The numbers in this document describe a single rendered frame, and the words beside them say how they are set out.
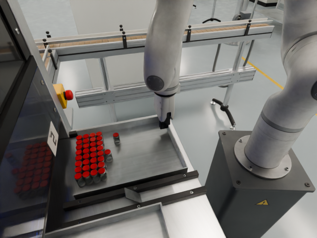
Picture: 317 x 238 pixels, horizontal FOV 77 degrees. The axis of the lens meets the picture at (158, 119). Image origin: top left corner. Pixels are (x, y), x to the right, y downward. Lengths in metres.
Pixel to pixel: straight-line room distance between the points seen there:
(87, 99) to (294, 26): 1.41
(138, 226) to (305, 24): 0.63
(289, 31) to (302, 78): 0.14
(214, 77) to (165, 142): 1.22
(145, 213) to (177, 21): 0.50
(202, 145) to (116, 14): 1.42
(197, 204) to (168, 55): 0.41
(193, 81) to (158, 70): 1.30
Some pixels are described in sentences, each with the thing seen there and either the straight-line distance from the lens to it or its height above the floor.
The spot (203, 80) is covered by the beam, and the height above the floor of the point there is 0.52.
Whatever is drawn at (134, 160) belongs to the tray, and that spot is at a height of 0.88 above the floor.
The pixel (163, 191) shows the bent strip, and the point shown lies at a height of 0.88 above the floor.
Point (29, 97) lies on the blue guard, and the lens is 0.55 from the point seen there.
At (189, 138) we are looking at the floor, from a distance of 1.96.
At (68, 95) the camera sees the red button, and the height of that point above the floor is 1.00.
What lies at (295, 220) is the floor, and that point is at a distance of 1.81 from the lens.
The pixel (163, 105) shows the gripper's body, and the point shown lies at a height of 1.05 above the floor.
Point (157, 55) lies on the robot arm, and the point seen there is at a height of 1.24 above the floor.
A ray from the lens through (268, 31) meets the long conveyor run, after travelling 1.92.
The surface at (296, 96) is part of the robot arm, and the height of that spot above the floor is 1.19.
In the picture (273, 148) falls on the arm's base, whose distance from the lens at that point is 0.70.
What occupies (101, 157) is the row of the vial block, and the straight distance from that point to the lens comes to 0.66.
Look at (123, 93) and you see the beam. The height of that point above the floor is 0.51.
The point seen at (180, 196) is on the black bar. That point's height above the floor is 0.90.
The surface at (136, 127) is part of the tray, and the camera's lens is 0.80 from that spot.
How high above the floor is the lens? 1.44
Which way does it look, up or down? 42 degrees down
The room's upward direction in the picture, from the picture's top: straight up
